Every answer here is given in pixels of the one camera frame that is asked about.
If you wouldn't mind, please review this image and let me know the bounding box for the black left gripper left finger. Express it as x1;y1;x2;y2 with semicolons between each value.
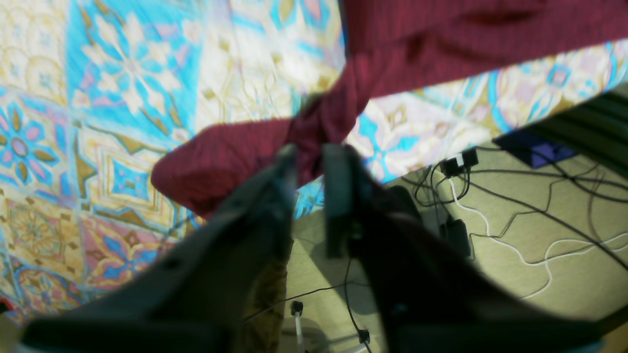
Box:
20;145;298;353

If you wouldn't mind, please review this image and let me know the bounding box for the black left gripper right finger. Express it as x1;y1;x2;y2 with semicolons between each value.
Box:
322;144;602;353

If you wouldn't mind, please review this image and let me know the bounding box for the patterned colourful tablecloth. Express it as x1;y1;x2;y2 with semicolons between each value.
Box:
1;0;627;324

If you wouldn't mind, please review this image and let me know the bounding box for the dark red t-shirt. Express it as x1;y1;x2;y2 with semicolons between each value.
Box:
151;0;628;218

